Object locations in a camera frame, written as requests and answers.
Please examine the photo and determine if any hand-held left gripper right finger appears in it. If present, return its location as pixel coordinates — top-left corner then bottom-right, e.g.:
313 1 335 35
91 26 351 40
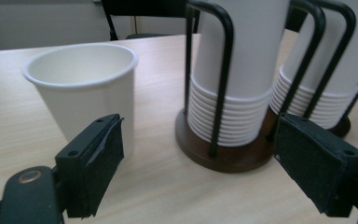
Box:
273 112 358 218

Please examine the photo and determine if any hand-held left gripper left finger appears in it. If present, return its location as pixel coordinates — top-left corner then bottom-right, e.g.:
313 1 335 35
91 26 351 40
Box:
54 113 126 218

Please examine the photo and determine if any single white paper cup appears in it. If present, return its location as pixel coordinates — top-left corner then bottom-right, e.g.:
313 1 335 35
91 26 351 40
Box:
21 42 140 160

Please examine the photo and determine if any dark wood wire cup holder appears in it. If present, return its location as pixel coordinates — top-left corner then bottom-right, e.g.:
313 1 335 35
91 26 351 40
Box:
173 0 358 174

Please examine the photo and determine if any black folding chair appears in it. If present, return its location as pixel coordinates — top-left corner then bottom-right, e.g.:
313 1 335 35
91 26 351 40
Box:
100 0 200 42

